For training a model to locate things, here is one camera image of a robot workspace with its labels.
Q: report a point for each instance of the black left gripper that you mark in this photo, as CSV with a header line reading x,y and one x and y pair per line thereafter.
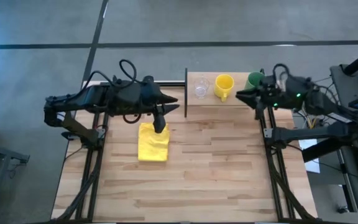
x,y
151,96

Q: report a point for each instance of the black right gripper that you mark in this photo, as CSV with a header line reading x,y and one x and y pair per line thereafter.
x,y
272,91

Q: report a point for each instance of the green mug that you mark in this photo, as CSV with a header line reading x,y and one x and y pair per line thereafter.
x,y
253,79

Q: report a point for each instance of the yellow mug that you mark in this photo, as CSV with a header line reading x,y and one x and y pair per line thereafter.
x,y
224,85

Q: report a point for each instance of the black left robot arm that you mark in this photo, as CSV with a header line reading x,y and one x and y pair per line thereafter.
x,y
85,96

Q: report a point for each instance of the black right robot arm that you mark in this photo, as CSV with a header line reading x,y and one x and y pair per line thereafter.
x,y
309,133

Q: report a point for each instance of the clear glass cup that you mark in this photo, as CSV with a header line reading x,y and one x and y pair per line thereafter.
x,y
201,90

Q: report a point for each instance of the yellow cloth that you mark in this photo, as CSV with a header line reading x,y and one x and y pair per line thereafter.
x,y
152,146

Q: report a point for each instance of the white paper sheet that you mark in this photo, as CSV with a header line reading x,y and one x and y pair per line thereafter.
x,y
311,165

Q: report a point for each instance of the black shelf end frame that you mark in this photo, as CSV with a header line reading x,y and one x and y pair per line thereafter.
x,y
186,93

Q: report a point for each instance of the black table edge rail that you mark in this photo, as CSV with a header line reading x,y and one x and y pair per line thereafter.
x,y
172,83

